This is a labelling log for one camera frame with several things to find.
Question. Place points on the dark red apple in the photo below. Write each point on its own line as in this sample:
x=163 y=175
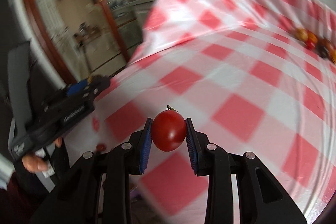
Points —
x=324 y=48

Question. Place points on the red white checkered tablecloth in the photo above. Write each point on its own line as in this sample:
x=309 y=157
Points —
x=235 y=68

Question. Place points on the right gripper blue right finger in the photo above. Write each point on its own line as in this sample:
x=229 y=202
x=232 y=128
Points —
x=192 y=145

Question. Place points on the yellow-orange round fruit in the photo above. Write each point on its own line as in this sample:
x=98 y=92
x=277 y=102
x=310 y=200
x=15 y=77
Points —
x=301 y=34

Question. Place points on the person's left hand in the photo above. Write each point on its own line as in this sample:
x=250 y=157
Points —
x=35 y=164

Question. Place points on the small yellow-orange fruit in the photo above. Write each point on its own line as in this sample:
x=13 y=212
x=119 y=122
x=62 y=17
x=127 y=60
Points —
x=332 y=54

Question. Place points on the small orange mandarin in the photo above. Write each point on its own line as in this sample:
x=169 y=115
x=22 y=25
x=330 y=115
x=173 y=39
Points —
x=312 y=37

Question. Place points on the red cherry tomato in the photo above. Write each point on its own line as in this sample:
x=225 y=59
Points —
x=168 y=130
x=310 y=44
x=100 y=148

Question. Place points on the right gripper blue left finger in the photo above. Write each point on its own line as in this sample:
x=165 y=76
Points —
x=145 y=146

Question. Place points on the red wooden door frame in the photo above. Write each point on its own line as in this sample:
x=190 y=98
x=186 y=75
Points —
x=87 y=37

